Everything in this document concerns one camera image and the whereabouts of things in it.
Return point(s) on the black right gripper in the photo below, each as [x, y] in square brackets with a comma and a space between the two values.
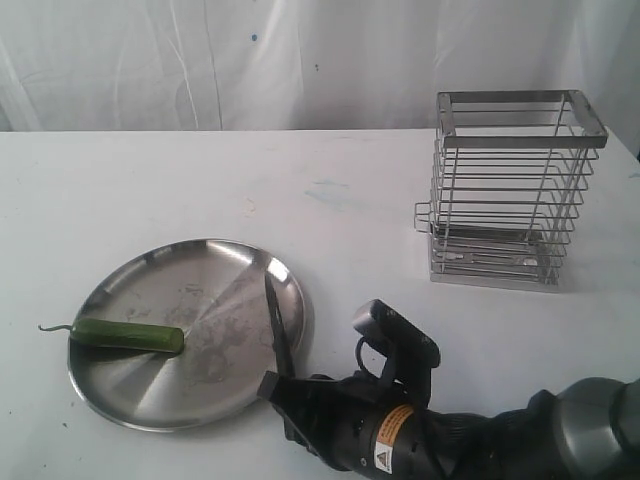
[355, 425]

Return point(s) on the black kitchen knife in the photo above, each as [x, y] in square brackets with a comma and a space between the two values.
[284, 359]

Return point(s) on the green cucumber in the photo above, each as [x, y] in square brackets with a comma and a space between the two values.
[123, 335]

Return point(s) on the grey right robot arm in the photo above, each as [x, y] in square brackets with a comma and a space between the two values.
[589, 431]

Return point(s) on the round stainless steel plate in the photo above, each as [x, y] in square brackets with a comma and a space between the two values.
[215, 292]

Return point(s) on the white backdrop curtain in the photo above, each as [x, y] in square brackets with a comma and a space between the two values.
[251, 65]

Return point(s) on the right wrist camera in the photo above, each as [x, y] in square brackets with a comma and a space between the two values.
[410, 354]

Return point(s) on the steel wire utensil rack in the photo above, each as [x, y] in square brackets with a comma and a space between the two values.
[509, 173]

